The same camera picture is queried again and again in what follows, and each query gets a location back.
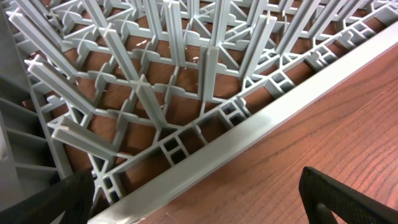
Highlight grey dishwasher rack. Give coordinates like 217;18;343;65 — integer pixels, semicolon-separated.
1;1;397;223

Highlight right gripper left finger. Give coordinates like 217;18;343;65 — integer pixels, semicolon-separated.
1;170;95;223

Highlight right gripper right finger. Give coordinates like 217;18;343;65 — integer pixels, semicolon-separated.
298;166;397;223

